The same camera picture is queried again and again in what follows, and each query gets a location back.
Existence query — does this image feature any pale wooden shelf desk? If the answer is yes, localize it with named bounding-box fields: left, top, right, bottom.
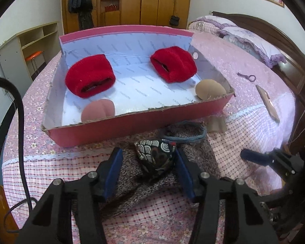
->
left=0, top=22, right=64, bottom=82

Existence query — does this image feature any grey purple knit sock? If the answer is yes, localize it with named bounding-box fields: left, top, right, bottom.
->
left=102, top=142, right=186, bottom=216
left=165, top=127, right=222, bottom=183

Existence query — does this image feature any dark patterned cloth pouch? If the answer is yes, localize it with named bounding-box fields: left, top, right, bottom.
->
left=134, top=138, right=178, bottom=181

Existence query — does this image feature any orange stool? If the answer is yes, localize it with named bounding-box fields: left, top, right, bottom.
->
left=25, top=51, right=45, bottom=75

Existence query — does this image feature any red fleece sock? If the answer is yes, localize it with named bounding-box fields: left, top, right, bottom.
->
left=150, top=46, right=197, bottom=83
left=65, top=54, right=117, bottom=99

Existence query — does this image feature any dark hanging jacket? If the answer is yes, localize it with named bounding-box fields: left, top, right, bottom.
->
left=68, top=0, right=94, bottom=30

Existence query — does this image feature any pink cardboard box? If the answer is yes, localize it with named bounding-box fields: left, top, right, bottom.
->
left=42, top=25, right=235, bottom=148

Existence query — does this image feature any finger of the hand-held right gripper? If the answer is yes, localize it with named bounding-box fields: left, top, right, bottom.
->
left=240, top=148, right=305, bottom=183

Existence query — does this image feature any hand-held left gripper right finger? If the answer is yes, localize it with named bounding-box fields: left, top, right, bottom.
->
left=174, top=148, right=279, bottom=244

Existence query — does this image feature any pink round foam pad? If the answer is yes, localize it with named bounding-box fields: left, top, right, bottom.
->
left=81, top=99, right=115, bottom=122

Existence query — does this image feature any beige stocking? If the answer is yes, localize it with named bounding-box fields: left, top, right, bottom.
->
left=207, top=115, right=227, bottom=133

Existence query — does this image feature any dark wooden headboard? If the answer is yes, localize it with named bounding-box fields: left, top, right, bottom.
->
left=212, top=11, right=305, bottom=112

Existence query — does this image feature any brown wooden furniture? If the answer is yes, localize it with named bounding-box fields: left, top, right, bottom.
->
left=0, top=175, right=19, bottom=244

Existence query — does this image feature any beige sock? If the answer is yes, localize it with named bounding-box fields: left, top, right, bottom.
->
left=195, top=79, right=228, bottom=101

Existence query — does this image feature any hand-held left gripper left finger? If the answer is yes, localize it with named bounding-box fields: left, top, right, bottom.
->
left=16, top=147, right=124, bottom=244

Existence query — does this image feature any purple ruffled pillow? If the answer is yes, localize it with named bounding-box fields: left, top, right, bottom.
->
left=219, top=26, right=286, bottom=68
left=188, top=15, right=237, bottom=32

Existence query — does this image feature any wooden wardrobe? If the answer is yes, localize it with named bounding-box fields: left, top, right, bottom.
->
left=60, top=0, right=194, bottom=35

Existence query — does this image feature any purple hair tie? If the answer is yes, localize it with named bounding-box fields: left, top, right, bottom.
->
left=237, top=72, right=256, bottom=82

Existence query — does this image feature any thick black cable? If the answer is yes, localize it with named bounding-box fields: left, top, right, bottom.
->
left=0, top=76, right=33, bottom=209

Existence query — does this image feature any smartphone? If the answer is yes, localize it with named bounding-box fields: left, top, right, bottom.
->
left=256, top=85, right=280, bottom=123

